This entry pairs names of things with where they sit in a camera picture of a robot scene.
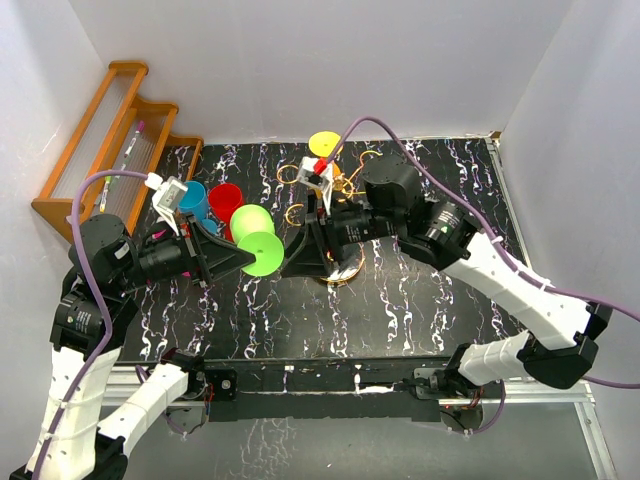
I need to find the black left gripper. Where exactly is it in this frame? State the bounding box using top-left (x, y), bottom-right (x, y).
top-left (116, 210), bottom-right (257, 290)

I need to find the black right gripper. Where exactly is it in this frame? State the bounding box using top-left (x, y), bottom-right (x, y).
top-left (280, 191), bottom-right (403, 279)

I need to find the green wine glass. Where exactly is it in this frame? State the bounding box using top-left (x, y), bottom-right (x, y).
top-left (230, 204), bottom-right (284, 277)

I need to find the red wine glass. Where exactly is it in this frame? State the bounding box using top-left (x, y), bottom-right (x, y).
top-left (208, 183), bottom-right (244, 242)

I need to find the blue wine glass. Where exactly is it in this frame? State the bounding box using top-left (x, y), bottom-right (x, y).
top-left (178, 180), bottom-right (218, 235)

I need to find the orange wine glass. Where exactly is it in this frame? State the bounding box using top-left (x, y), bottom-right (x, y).
top-left (308, 131), bottom-right (341, 179)

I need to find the pink wine glass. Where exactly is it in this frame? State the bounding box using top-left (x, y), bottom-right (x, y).
top-left (147, 229), bottom-right (175, 243)

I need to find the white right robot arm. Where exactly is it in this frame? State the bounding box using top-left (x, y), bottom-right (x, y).
top-left (281, 156), bottom-right (612, 397)

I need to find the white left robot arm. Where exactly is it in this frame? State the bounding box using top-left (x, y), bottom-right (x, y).
top-left (11, 214), bottom-right (255, 479)

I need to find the green capped marker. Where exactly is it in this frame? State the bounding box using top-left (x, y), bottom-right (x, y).
top-left (99, 176), bottom-right (113, 213)

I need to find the wooden tiered shelf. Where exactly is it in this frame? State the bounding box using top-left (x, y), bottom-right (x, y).
top-left (31, 60), bottom-right (204, 242)

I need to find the purple capped marker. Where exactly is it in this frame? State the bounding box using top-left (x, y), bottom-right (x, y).
top-left (123, 121), bottom-right (145, 158)

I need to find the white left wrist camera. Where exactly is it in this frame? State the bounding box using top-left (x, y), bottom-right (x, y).
top-left (145, 172), bottom-right (188, 234)

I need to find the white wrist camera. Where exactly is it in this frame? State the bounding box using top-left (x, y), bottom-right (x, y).
top-left (296, 156), bottom-right (334, 215)
top-left (145, 172), bottom-right (188, 234)

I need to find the gold wire glass rack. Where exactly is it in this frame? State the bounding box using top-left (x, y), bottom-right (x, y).
top-left (280, 156), bottom-right (365, 284)

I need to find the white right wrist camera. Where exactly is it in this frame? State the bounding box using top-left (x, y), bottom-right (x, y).
top-left (296, 156), bottom-right (334, 215)

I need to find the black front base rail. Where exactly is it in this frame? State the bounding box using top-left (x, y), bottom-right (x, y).
top-left (181, 356), bottom-right (483, 422)

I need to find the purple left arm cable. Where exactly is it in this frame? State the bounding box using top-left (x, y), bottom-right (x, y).
top-left (37, 169), bottom-right (161, 476)

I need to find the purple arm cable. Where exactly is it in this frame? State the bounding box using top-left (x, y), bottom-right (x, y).
top-left (327, 116), bottom-right (640, 436)
top-left (37, 169), bottom-right (161, 476)

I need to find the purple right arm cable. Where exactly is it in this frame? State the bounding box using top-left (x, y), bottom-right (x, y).
top-left (327, 116), bottom-right (640, 436)

